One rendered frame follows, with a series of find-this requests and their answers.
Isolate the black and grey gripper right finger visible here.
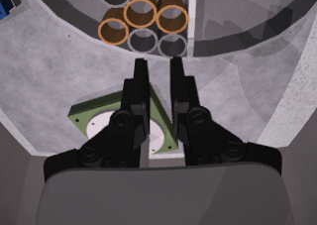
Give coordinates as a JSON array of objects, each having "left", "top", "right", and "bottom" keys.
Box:
[{"left": 169, "top": 56, "right": 282, "bottom": 175}]

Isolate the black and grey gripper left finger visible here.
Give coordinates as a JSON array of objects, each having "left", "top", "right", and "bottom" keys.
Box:
[{"left": 44, "top": 58, "right": 151, "bottom": 183}]

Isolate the bronze bushing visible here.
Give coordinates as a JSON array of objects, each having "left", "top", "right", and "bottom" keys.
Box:
[
  {"left": 98, "top": 7, "right": 131, "bottom": 46},
  {"left": 156, "top": 0, "right": 189, "bottom": 34},
  {"left": 123, "top": 0, "right": 157, "bottom": 28}
]

